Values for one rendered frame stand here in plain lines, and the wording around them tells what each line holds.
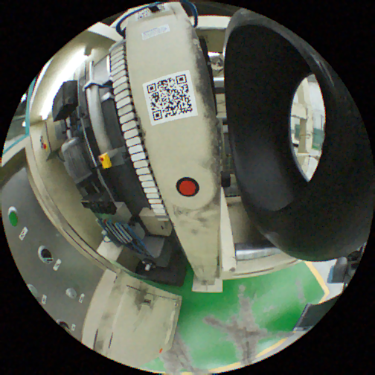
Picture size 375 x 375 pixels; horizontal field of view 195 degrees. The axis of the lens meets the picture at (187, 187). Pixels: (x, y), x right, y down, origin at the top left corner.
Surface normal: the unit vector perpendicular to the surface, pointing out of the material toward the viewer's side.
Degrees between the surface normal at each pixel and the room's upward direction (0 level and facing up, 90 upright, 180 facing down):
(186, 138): 90
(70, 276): 90
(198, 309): 0
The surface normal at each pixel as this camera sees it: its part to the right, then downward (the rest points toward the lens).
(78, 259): 0.97, -0.07
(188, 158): -0.14, 0.54
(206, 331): -0.18, -0.84
